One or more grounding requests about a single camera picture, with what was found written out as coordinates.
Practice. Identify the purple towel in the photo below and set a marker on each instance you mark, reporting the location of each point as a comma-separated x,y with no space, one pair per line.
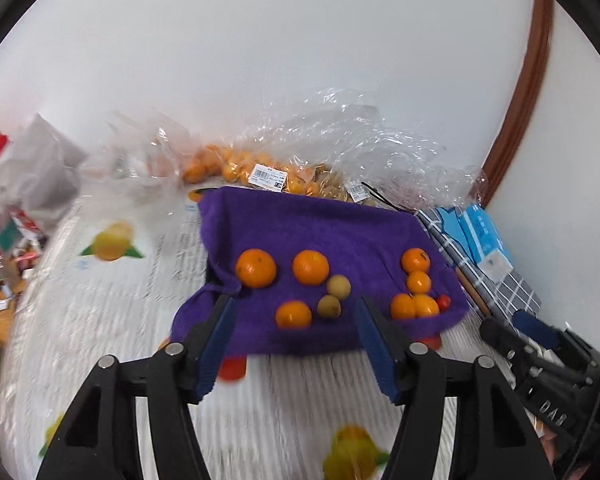
330,230

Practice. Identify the small red tomato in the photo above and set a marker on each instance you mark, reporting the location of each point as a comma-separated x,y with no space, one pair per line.
444,302

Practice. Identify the pile of colourful packets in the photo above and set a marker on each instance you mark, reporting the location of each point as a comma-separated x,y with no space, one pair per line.
25,245

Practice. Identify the white fruit-print tablecloth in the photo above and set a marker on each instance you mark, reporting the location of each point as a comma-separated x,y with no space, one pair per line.
105,310

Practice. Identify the small orange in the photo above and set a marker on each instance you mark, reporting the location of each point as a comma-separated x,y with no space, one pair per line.
419,282

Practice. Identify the blue and white tissue pack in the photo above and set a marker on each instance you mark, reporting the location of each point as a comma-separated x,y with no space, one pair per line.
485,240

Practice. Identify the clear bag of brown fruits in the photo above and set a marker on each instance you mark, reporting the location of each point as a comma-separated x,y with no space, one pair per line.
330,187

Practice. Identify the small green-yellow fruit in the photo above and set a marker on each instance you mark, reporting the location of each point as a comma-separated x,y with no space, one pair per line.
328,306
338,287

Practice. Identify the person's right hand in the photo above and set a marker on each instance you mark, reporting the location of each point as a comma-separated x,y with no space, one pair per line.
550,442

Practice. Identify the oval orange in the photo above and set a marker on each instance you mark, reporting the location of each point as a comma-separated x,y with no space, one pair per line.
293,314

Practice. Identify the clear bag of oranges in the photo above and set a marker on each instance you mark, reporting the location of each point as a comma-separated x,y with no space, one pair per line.
230,170

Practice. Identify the brown wooden door frame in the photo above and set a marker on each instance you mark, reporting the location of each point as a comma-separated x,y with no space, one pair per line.
525,90

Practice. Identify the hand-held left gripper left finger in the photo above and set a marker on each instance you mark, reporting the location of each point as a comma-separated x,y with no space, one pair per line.
217,350

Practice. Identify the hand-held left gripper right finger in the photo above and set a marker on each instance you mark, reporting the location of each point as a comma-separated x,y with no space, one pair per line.
375,350

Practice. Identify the grey plaid folded cloth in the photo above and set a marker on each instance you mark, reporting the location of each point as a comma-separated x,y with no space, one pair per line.
515,290

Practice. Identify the thin black rod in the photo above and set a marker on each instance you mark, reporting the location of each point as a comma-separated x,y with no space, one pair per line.
380,192

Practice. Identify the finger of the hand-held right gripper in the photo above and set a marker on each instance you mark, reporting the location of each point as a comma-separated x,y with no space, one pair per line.
532,324
500,335

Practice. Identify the white plastic bag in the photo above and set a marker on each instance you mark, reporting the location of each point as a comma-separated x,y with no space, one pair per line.
35,170

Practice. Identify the small crumpled clear plastic bag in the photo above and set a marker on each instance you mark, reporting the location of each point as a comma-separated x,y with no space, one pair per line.
130,155

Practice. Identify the large crumpled clear plastic bag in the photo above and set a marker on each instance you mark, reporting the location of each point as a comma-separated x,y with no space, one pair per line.
380,145

